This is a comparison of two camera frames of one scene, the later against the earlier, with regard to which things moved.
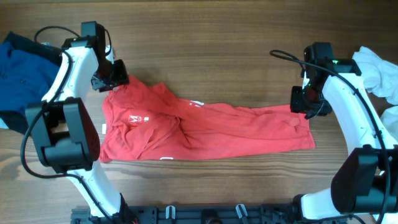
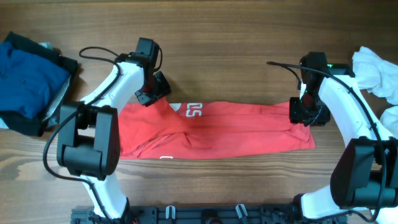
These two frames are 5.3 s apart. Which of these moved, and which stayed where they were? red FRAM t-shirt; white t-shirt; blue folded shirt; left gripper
Moved: left gripper
Stayed: red FRAM t-shirt; blue folded shirt; white t-shirt
